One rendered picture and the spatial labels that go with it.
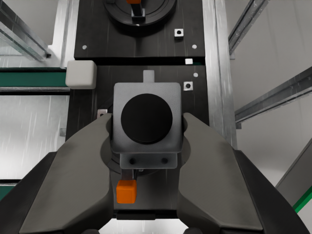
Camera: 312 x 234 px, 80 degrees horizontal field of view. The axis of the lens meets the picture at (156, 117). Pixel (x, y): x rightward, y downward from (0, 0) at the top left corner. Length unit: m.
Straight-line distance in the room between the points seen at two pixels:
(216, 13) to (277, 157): 0.33
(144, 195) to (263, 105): 0.22
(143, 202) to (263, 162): 0.28
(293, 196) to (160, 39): 0.31
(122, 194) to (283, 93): 0.23
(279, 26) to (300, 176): 0.41
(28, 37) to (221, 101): 0.35
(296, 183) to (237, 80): 0.27
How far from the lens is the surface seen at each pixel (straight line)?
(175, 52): 0.36
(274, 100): 0.30
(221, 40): 0.40
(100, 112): 0.29
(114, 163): 0.30
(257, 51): 0.55
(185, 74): 0.34
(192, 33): 0.39
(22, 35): 0.38
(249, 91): 0.49
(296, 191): 0.30
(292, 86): 0.28
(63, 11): 0.46
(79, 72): 0.34
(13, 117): 0.47
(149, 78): 0.17
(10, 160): 0.46
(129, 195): 0.21
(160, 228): 0.34
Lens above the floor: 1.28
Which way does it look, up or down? 78 degrees down
